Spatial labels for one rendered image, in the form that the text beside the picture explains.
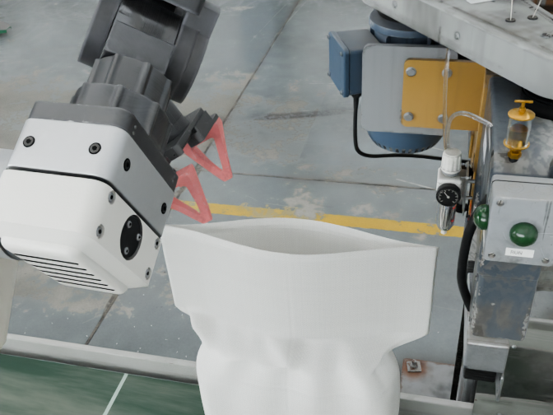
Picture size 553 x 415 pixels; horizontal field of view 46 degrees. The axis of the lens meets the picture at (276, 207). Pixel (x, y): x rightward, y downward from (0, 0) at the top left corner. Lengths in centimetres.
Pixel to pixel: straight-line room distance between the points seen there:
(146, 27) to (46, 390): 141
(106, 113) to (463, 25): 58
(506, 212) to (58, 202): 47
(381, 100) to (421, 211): 182
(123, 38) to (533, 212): 46
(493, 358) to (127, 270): 58
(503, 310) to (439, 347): 148
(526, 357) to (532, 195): 82
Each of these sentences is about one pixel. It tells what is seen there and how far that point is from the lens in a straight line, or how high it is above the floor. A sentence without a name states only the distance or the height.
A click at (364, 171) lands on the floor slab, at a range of 322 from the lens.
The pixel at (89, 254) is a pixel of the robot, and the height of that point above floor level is 145.
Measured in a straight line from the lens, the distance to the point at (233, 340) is 126.
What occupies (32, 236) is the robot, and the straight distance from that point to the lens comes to 50.
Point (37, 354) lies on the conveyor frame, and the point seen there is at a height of 37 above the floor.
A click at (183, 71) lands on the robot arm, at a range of 61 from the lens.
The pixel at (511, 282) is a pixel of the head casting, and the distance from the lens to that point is 88.
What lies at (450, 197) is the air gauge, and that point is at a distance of 104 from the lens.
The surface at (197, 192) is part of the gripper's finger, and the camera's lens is 75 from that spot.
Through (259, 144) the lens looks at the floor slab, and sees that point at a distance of 347.
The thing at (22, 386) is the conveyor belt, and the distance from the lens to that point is 194.
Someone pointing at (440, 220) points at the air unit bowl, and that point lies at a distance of 108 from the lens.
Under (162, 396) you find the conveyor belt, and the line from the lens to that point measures 179.
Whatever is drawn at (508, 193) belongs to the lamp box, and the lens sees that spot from 75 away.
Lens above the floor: 175
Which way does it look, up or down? 36 degrees down
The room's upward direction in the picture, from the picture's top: 4 degrees counter-clockwise
